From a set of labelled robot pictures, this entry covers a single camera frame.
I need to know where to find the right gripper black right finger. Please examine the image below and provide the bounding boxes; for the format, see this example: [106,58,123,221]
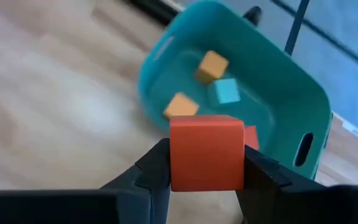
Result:
[236,144,358,224]

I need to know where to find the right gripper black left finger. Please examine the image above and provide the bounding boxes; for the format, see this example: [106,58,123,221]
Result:
[0,138,171,224]

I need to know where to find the small red cube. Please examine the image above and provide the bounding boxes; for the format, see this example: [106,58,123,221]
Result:
[244,125,260,151]
[168,114,246,192]

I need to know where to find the small teal cube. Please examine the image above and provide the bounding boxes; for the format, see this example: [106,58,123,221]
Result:
[213,77,241,105]

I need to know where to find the small orange cube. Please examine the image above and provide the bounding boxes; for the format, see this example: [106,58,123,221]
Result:
[195,50,230,85]
[162,91,200,121]

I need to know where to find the green plastic bin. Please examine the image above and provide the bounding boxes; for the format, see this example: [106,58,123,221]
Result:
[137,0,334,181]

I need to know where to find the small black knob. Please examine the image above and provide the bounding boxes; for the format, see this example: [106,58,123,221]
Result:
[242,5,263,28]

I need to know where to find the black metal table frame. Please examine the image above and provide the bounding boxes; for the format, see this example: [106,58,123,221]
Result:
[126,0,180,18]

